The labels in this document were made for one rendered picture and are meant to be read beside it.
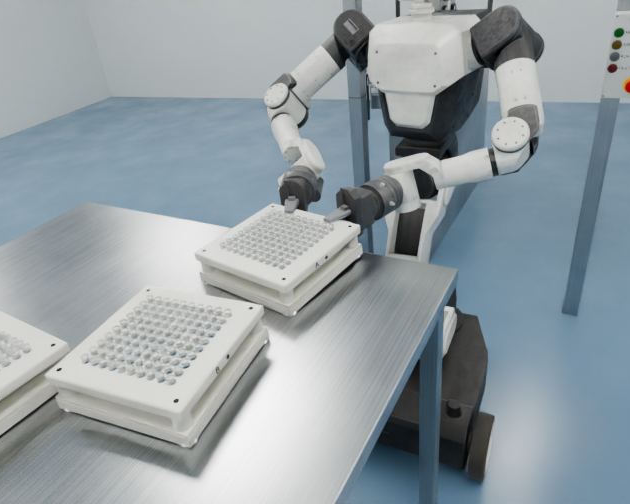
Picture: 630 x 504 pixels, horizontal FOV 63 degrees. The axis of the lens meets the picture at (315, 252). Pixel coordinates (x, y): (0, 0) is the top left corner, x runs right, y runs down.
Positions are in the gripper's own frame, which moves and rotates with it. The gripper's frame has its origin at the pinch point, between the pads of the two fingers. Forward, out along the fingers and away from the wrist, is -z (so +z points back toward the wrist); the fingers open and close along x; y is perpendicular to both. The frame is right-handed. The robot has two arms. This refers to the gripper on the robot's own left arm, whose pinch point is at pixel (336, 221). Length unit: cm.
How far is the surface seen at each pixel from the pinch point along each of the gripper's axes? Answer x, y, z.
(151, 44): 34, 565, 263
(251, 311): -0.6, -10.9, -32.2
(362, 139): 25, 79, 99
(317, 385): 6.6, -25.6, -32.5
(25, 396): 4, 6, -65
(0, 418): 4, 4, -69
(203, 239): 6.7, 29.9, -15.9
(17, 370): -1, 6, -64
